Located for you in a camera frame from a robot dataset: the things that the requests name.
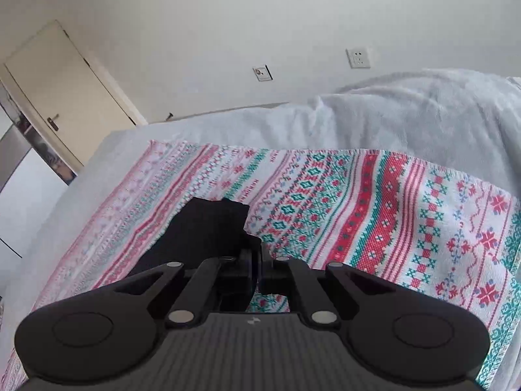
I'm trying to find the black pants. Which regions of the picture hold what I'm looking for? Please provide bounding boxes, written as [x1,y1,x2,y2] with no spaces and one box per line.
[129,196,262,294]

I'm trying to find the white wall socket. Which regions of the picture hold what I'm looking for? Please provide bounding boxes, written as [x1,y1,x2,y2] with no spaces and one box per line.
[345,46,371,69]

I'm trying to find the cream door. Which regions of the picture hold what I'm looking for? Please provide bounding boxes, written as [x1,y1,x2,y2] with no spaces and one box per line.
[3,20,148,167]

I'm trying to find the red green patterned blanket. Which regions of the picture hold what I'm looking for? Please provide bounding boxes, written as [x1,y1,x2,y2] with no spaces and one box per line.
[0,139,521,391]

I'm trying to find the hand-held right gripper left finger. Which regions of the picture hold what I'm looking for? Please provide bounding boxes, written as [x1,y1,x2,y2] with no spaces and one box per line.
[112,248,258,329]

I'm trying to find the white and grey wardrobe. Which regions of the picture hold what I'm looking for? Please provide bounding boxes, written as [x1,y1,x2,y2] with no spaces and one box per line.
[0,79,78,290]

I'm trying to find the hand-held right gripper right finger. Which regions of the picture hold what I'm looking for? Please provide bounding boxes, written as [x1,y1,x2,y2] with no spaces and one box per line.
[260,253,398,329]

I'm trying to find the white wall switch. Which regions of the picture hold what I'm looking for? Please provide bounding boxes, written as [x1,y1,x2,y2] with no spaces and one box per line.
[252,64,274,83]

